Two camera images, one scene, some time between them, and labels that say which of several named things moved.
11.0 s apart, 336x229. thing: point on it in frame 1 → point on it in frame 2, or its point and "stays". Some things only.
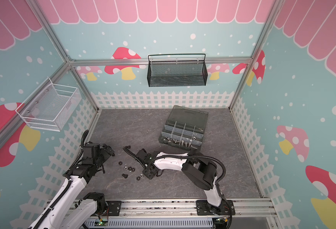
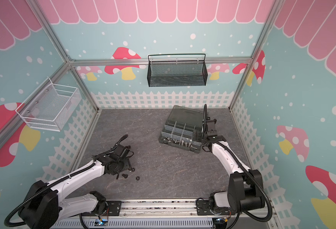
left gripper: x=106 y=155 → x=127 y=166
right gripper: x=139 y=156 → x=209 y=126
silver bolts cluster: x=182 y=142 stays
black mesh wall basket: x=174 y=70 stays
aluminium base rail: x=187 y=209 stays
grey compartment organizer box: x=184 y=128 stays
